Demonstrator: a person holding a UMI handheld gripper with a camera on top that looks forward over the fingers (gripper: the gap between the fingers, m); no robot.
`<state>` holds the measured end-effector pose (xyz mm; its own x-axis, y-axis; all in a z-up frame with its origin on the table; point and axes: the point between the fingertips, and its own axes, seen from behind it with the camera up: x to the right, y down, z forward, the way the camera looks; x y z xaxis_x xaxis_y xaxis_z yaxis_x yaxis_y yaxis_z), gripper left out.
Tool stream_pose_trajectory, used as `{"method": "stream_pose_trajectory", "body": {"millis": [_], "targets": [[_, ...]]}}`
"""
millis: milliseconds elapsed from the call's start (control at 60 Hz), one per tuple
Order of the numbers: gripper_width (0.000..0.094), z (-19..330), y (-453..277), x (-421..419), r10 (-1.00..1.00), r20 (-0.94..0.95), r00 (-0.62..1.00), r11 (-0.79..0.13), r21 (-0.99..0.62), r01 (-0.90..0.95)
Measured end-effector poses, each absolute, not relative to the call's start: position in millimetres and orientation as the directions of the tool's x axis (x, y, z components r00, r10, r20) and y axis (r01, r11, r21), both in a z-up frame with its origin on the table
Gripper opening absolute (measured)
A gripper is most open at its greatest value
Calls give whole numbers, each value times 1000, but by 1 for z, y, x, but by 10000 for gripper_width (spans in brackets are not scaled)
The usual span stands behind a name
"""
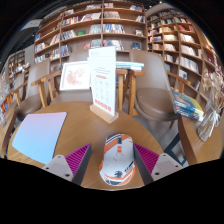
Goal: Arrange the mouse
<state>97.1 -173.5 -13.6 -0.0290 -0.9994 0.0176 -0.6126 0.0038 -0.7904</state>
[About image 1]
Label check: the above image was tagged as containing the round wooden side table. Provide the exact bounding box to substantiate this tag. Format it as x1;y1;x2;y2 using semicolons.
0;103;18;158
177;114;224;166

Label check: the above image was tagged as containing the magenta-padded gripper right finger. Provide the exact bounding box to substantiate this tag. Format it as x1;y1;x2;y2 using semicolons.
133;143;184;186

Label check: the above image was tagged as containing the wide wooden bookshelf unit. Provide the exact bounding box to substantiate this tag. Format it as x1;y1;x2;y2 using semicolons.
33;1;148;73

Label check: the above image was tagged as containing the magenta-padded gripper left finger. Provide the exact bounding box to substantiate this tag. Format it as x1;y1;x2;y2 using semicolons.
42;143;93;186

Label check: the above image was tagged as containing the white orange computer mouse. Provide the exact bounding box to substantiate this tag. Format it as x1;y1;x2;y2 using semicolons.
98;133;137;187

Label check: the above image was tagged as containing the distant wooden bookshelf unit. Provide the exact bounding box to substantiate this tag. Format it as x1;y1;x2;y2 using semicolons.
7;49;28;84

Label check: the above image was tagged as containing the glass vase with pink flowers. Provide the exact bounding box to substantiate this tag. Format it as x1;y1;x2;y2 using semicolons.
0;74;10;126

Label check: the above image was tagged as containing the white framed floral picture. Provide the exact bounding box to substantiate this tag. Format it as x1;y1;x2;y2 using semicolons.
59;60;92;92

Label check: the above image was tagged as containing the white sign on wooden base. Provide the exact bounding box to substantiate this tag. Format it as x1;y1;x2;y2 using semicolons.
88;45;120;124

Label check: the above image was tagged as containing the stack of blue yellow books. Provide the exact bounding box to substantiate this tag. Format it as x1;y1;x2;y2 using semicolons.
172;90;205;122

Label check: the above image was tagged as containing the glass vase with beige flowers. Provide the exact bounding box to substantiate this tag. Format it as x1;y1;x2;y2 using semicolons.
196;66;224;143

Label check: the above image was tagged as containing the blue pink gradient mouse pad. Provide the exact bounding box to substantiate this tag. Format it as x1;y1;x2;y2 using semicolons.
11;111;68;165

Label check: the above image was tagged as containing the white hanging ceiling panel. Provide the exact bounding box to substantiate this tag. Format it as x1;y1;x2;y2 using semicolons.
23;18;44;31

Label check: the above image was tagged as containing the curved wooden bookshelf unit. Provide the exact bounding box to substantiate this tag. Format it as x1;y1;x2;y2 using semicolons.
146;8;224;101

